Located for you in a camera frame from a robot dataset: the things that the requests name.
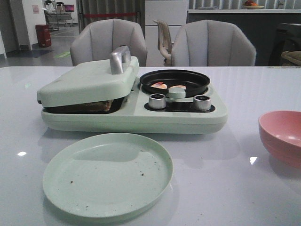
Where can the bread slice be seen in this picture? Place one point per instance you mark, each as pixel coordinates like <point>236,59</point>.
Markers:
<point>90,107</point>

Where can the breakfast maker lid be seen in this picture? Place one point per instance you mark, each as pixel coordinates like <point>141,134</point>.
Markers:
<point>92,81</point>

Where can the pink bowl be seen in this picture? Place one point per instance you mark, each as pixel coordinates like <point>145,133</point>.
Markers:
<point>280,133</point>

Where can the mint green breakfast maker base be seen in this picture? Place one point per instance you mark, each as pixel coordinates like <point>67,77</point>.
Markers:
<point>133,117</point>

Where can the left silver control knob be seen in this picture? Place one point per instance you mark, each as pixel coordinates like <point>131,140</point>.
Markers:
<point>157,101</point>

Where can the silver control knob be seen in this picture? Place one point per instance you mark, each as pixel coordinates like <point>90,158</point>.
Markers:
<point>157,101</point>
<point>201,103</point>

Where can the right silver control knob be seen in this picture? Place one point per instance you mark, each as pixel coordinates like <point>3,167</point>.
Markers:
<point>201,103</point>

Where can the black round frying pan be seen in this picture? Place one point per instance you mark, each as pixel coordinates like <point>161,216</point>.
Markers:
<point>196,83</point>

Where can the mint green plate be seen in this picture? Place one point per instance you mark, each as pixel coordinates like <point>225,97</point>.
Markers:
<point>108,176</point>

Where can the beige office chair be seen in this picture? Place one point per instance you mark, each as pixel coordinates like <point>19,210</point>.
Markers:
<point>164,41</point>

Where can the right grey upholstered chair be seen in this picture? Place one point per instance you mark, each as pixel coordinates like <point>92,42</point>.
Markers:
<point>212,43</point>

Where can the grey upholstered chair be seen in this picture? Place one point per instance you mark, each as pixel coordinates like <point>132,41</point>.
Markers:
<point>100,38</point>
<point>212,43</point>

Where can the left grey upholstered chair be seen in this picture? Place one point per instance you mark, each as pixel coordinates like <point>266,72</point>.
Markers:
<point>100,38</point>

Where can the white cabinet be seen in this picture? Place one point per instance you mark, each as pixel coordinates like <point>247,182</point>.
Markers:
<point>174,13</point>

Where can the red bin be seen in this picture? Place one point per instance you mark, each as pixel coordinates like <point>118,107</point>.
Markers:
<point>43,35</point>

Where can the dark counter cabinet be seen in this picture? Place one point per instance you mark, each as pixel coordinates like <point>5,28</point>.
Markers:
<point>259,25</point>

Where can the fruit bowl on counter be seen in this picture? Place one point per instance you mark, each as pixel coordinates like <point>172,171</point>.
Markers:
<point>250,4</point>

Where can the dark armchair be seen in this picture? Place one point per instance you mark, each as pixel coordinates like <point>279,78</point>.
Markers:
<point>287,38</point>

